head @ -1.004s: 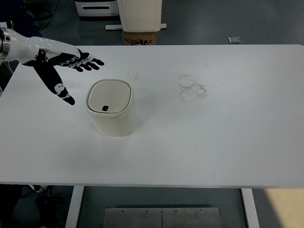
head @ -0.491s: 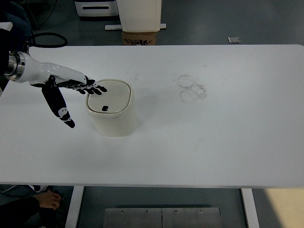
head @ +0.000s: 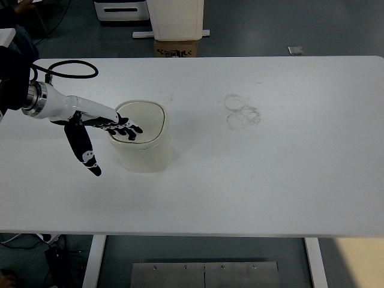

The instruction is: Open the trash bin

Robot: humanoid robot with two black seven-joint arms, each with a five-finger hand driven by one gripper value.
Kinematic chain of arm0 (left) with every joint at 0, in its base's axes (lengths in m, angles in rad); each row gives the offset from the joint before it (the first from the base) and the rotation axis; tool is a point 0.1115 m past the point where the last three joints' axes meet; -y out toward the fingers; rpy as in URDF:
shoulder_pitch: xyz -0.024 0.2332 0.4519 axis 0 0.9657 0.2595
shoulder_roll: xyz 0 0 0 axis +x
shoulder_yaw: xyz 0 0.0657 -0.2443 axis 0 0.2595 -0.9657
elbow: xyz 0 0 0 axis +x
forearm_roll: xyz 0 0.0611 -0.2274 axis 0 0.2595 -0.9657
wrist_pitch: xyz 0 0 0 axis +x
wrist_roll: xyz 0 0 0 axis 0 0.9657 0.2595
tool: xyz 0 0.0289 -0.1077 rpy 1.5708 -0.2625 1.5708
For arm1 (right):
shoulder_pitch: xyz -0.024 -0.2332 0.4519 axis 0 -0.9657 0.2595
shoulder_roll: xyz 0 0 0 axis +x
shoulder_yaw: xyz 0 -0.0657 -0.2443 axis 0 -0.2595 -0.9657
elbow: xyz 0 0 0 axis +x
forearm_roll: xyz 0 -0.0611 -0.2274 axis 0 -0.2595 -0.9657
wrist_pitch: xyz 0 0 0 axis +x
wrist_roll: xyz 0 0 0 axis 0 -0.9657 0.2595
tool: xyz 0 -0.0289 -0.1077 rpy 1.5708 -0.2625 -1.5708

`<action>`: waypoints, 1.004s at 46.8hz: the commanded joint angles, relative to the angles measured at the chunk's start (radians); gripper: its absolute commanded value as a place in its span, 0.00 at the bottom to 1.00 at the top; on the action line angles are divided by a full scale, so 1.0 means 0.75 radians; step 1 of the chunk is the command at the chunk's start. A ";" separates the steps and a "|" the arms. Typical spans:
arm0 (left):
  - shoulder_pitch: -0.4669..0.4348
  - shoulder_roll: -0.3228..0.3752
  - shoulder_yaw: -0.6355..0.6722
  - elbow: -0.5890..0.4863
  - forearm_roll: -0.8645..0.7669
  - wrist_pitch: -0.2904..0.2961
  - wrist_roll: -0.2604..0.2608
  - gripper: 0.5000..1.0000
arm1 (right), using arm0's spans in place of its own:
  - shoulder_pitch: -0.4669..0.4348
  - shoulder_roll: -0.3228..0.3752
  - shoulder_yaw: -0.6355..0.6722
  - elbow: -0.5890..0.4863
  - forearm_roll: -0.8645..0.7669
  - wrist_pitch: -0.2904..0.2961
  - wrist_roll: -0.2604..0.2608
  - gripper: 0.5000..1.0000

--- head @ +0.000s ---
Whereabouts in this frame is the white side table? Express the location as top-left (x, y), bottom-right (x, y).
top-left (0, 27), bottom-right (17, 49)

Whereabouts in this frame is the white appliance with dark slot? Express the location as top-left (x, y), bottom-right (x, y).
top-left (93, 0), bottom-right (150, 22)

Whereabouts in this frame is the cardboard box with black print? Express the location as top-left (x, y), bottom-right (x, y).
top-left (154, 38), bottom-right (199, 58)

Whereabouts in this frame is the white table leg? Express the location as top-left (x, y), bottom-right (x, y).
top-left (82, 235), bottom-right (107, 288)
top-left (304, 238), bottom-right (329, 288)

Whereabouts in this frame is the black floor cable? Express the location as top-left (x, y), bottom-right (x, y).
top-left (0, 235), bottom-right (65, 251)

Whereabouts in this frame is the white floor base bar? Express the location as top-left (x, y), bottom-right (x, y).
top-left (132, 29), bottom-right (211, 39)

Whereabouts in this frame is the black power adapter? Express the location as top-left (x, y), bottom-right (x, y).
top-left (44, 245), bottom-right (72, 284)

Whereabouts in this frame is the small cream trash bin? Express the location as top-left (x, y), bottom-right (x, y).
top-left (106, 98), bottom-right (173, 173)

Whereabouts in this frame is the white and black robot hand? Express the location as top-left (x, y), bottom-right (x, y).
top-left (40, 85), bottom-right (143, 177)

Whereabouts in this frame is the grey metal plate with screws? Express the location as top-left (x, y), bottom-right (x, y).
top-left (131, 262), bottom-right (281, 288)

